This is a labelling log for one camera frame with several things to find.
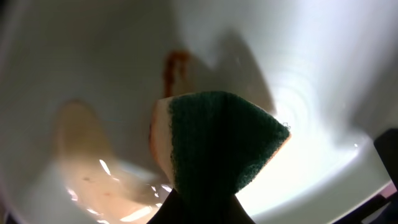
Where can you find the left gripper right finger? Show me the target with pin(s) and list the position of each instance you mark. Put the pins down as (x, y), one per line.
(233, 213)

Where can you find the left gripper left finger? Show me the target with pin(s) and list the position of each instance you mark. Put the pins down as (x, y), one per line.
(172, 211)

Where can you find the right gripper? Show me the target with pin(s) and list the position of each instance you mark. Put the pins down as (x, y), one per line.
(384, 208)

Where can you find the green yellow sponge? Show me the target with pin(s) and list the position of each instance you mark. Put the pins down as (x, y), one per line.
(212, 144)

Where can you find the light blue plate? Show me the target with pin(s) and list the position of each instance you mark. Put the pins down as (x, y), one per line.
(79, 78)

